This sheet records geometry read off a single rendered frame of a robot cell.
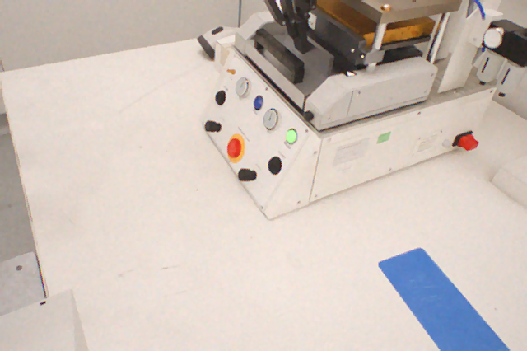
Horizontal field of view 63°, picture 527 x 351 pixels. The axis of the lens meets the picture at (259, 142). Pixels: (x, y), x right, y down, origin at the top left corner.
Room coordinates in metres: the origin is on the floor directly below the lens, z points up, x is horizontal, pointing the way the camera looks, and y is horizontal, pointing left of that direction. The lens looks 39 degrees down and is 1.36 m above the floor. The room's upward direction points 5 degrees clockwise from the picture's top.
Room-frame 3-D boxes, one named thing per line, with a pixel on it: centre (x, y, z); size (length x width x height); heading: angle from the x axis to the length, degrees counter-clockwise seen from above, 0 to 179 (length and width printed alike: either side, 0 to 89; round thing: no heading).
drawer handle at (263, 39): (0.71, -0.02, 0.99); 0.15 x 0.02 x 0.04; 32
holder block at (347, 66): (0.81, -0.18, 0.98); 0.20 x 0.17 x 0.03; 32
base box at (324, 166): (0.79, -0.18, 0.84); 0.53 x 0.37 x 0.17; 121
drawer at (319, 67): (0.79, -0.14, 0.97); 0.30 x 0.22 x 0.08; 122
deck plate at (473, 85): (0.83, -0.21, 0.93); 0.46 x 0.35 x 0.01; 121
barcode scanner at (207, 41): (1.18, 0.11, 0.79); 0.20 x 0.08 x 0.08; 123
